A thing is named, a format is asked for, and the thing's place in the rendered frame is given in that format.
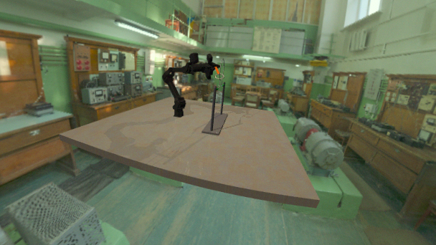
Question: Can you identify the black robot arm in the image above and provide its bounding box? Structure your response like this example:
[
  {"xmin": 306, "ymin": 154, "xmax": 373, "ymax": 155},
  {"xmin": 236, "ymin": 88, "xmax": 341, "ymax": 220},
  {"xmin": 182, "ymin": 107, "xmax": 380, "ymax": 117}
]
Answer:
[{"xmin": 162, "ymin": 52, "xmax": 213, "ymax": 117}]

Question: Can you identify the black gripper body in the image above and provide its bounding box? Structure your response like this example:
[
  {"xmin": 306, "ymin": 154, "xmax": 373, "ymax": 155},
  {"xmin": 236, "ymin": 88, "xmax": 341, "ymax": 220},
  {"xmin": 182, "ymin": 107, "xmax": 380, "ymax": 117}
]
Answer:
[{"xmin": 199, "ymin": 54, "xmax": 212, "ymax": 80}]

